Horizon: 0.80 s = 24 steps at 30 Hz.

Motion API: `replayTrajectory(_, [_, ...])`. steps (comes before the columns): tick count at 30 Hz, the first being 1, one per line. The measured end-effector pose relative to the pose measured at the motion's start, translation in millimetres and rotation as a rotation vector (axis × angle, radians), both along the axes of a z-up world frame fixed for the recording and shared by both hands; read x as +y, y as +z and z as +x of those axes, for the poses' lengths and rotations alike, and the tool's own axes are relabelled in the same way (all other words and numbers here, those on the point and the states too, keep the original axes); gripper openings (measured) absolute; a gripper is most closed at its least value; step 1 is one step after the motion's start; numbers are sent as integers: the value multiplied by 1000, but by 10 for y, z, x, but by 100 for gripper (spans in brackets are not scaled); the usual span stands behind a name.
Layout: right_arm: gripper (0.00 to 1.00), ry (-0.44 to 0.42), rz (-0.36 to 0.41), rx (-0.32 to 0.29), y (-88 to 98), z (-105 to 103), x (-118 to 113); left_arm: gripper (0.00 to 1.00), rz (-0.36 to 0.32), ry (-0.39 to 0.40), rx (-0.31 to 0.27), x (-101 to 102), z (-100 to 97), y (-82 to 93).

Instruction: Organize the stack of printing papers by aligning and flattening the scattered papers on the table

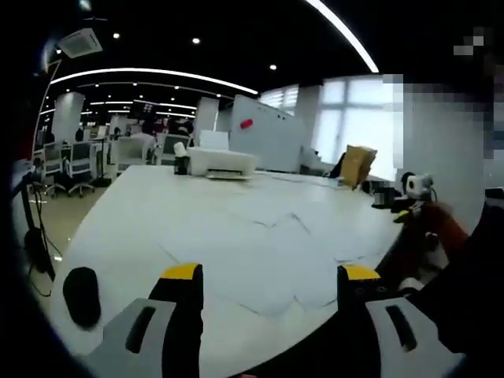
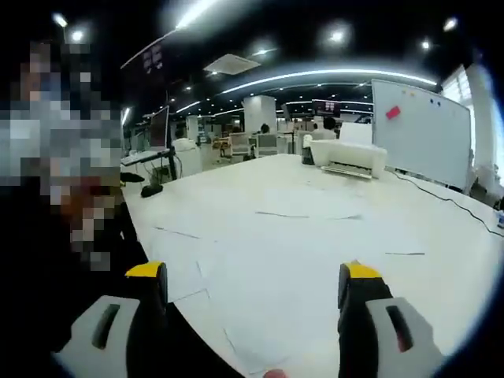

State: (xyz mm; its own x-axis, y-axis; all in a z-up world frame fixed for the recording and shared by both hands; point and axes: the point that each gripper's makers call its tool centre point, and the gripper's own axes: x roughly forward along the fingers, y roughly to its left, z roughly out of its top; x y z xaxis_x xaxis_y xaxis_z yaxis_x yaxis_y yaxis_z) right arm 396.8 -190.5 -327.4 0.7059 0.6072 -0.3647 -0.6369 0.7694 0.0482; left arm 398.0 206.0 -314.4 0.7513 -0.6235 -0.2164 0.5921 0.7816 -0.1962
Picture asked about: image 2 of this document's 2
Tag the white building pillar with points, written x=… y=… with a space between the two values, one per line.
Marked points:
x=260 y=114

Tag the red whiteboard eraser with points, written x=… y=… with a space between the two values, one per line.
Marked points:
x=392 y=112

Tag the wide bright ceiling light strip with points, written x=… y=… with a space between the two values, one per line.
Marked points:
x=197 y=15

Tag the distant hanging display screen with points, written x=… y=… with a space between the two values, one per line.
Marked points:
x=327 y=107

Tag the white printing papers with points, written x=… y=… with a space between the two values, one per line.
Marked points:
x=275 y=244

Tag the hanging dark display screen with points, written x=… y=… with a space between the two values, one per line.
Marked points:
x=143 y=59

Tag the computer monitor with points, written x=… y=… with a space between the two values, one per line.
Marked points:
x=158 y=130

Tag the white printer feed paper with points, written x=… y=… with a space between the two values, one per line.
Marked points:
x=354 y=132

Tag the black monitor stand pole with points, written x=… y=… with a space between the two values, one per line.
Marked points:
x=171 y=157

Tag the black bottle white cap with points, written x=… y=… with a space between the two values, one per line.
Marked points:
x=307 y=156

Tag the white standing desk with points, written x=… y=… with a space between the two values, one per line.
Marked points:
x=141 y=157

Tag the white rolling whiteboard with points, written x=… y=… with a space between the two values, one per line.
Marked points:
x=421 y=141

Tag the window with white blinds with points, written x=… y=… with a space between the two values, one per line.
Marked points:
x=458 y=84

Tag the white desktop printer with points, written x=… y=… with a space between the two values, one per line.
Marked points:
x=346 y=155

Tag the curved ceiling light strip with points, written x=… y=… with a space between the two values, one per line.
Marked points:
x=334 y=75

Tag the blue white small box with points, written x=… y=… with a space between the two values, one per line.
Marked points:
x=500 y=219

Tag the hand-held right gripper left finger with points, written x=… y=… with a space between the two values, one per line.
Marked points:
x=151 y=291

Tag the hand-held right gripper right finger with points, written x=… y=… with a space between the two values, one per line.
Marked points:
x=356 y=307

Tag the ceiling air vent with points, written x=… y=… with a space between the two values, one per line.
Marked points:
x=232 y=64

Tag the small black object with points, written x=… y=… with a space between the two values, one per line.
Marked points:
x=151 y=191

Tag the white mesh office chair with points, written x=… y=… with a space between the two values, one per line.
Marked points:
x=267 y=145
x=239 y=143

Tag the person's right hand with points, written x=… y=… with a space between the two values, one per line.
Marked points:
x=273 y=374

